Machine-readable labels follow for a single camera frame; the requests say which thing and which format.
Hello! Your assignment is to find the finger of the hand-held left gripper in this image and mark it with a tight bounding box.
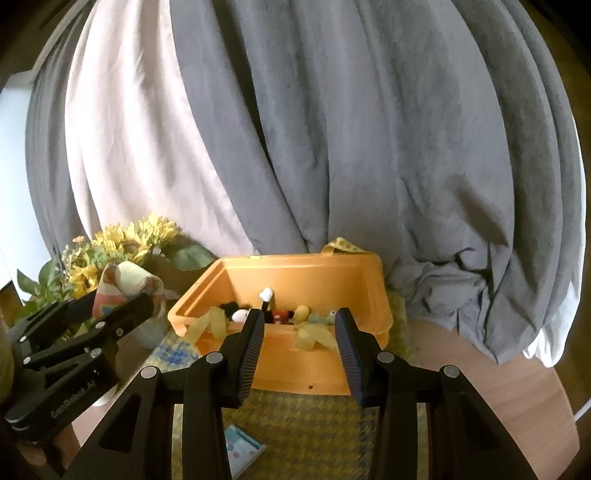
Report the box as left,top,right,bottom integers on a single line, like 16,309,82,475
9,291,101,345
23,293,156,371

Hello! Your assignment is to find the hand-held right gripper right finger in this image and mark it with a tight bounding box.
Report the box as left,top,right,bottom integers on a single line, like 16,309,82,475
335,307,539,480

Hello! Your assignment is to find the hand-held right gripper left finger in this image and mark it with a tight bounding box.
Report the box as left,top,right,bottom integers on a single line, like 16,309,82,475
62,308,266,480

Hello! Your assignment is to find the patterned cloth pouch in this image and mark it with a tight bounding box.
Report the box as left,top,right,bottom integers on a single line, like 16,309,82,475
92,261,166,319

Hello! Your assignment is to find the orange plastic box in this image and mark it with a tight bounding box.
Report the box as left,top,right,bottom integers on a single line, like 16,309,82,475
167,252,394,397

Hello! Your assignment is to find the black mouse plush toy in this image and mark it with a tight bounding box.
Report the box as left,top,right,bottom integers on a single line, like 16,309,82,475
219,287,309,326

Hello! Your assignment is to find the sunflower bouquet with green leaves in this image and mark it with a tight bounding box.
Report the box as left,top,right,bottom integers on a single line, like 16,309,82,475
16,213,218,319

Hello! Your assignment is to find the yellow plaid mat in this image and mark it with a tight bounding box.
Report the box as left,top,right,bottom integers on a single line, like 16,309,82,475
152,286,430,480

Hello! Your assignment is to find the pocket tissue packet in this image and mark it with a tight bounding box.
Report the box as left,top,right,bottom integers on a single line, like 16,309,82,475
223,425,267,478

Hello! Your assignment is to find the grey curtain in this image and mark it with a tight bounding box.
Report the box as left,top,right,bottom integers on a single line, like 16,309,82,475
28,46,93,250
168,0,578,365

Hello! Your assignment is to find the beige curtain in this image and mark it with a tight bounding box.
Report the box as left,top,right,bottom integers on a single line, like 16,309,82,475
65,0,259,259

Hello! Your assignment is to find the white curtain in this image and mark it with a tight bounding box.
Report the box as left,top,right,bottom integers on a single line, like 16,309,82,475
522,115,583,368

